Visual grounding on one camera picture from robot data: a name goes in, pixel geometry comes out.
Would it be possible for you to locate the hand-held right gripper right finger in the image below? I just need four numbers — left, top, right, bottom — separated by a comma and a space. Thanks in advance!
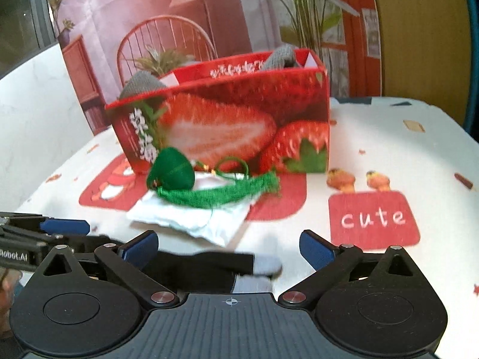
279, 230, 423, 309

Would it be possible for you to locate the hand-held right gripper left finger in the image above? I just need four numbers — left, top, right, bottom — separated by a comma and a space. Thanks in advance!
32, 231, 180, 310

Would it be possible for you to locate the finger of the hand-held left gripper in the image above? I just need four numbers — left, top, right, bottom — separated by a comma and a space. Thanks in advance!
0, 212, 91, 237
37, 233, 126, 260

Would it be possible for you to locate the black sock grey toe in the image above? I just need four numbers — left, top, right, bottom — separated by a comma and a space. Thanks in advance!
142, 251, 284, 295

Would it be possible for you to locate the strawberry printed cardboard box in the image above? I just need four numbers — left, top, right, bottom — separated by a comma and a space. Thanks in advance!
105, 48, 332, 176

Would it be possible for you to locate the white plastic packet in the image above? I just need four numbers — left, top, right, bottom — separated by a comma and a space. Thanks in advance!
126, 170, 260, 247

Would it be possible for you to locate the green sachet with tassel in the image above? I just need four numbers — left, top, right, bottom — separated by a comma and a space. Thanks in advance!
147, 147, 281, 208

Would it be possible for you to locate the white marble pattern board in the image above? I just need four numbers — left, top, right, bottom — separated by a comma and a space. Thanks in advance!
0, 43, 113, 214

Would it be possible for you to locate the printed tablecloth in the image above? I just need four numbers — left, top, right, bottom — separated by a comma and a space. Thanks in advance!
13, 95, 479, 359

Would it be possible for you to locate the yellow board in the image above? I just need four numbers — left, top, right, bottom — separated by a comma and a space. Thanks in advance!
370, 0, 473, 130

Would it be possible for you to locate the printed room backdrop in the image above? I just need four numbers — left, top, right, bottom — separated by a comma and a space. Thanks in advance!
45, 0, 383, 139

